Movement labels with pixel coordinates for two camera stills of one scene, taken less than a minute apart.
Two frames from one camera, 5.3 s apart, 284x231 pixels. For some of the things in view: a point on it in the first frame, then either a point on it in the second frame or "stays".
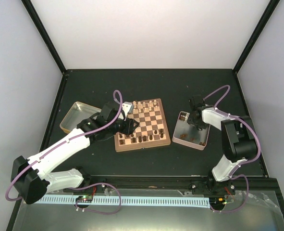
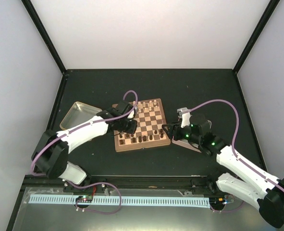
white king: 140,106 stays
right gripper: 190,121 to 173,127
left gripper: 129,129 stays
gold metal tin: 79,112 stays
